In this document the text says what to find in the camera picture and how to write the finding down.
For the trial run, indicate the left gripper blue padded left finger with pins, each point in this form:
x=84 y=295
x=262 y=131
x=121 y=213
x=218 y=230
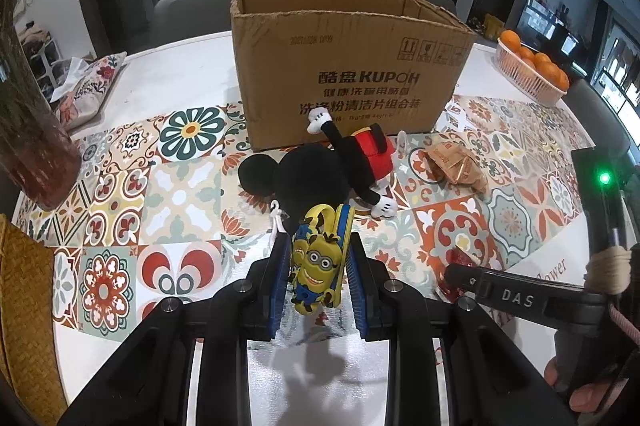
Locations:
x=146 y=381

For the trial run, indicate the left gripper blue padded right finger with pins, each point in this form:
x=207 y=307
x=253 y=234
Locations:
x=449 y=363

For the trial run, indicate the yellow minion toy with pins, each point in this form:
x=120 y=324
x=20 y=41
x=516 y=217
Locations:
x=320 y=247

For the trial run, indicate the Mickey Mouse plush toy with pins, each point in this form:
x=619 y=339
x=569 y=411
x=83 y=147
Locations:
x=314 y=174

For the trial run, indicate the woven wicker basket box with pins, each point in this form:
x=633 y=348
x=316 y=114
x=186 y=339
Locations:
x=28 y=358

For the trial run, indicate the small red candy wrapper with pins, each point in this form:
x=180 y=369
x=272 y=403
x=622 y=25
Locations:
x=455 y=279

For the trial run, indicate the patterned tile table runner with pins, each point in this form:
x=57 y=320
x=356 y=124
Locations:
x=158 y=209

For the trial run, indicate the brown crinkled snack wrapper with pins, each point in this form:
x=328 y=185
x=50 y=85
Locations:
x=458 y=166

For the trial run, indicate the glass vase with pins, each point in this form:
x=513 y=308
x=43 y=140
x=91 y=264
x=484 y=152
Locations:
x=36 y=152

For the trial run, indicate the white fruit basket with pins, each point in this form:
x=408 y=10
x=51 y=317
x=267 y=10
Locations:
x=526 y=78

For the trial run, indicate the orange fruits pile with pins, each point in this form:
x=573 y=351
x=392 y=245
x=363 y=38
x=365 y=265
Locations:
x=541 y=62

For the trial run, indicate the floral fabric tissue pouch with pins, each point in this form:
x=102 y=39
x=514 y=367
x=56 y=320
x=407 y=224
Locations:
x=84 y=89

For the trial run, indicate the brown cardboard box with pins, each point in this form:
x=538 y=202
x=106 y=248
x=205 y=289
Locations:
x=391 y=62

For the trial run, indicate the white shoe rack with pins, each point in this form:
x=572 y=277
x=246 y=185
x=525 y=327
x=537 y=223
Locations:
x=46 y=63

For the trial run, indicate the grey chair back left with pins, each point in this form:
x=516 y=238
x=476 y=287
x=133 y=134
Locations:
x=176 y=20

